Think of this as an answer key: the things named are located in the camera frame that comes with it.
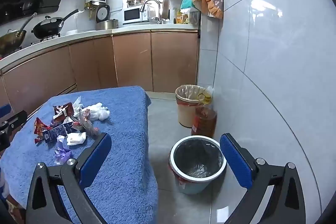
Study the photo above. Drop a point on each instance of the blue towel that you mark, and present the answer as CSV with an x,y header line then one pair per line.
x,y
123,134

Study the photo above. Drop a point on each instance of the yellow bottles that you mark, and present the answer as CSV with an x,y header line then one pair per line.
x,y
179,18

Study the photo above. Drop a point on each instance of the small clear wrapper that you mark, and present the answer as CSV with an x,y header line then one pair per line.
x,y
59,138

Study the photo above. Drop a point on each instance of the purple wrapper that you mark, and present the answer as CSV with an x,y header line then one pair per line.
x,y
63,154

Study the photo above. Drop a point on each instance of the red snack wrapper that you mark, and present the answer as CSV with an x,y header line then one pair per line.
x,y
40,128

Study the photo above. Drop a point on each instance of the rice cooker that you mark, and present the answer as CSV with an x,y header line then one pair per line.
x,y
106,23

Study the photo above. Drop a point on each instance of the dark blue milk carton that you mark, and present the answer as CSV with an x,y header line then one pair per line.
x,y
56,132

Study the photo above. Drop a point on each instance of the gas stove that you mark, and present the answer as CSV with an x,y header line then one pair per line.
x,y
42,41

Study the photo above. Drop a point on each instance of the cooking oil bottle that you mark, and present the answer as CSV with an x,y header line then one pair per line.
x,y
204,121

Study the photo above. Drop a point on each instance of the folded white tissue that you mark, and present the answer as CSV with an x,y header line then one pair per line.
x,y
76,138

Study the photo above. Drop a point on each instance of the clear reddish snack wrapper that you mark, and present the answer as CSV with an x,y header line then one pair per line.
x,y
88,121

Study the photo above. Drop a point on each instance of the glass pot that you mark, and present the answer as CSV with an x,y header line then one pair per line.
x,y
135,1

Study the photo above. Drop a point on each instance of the white plastic bag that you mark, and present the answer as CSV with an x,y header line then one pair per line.
x,y
98,111

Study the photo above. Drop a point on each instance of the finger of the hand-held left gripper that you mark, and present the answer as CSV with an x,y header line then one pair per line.
x,y
15,119
4,109

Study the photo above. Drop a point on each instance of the copper base cabinets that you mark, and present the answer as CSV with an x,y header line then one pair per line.
x,y
131,61

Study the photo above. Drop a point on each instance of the light blue trash bin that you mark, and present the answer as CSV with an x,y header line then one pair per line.
x,y
197,158

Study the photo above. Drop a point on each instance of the beige trash bin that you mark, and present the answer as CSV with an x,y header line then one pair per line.
x,y
186,111

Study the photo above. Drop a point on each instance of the white microwave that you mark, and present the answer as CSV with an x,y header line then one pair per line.
x,y
132,15

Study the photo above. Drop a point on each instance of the brown snack packet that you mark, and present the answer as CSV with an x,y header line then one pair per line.
x,y
63,111

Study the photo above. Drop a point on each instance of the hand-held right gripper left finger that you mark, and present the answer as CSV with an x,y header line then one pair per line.
x,y
95,158

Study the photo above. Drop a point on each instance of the chrome faucet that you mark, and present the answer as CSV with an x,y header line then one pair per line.
x,y
157,5

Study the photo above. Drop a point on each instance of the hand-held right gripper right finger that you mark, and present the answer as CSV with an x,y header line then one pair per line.
x,y
235,161

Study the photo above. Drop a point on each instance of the crumpled white tissue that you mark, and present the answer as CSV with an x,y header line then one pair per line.
x,y
77,104

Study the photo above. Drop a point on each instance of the brass wok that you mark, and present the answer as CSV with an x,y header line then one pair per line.
x,y
10,41

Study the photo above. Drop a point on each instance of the black wok with lid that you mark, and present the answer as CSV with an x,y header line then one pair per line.
x,y
47,28

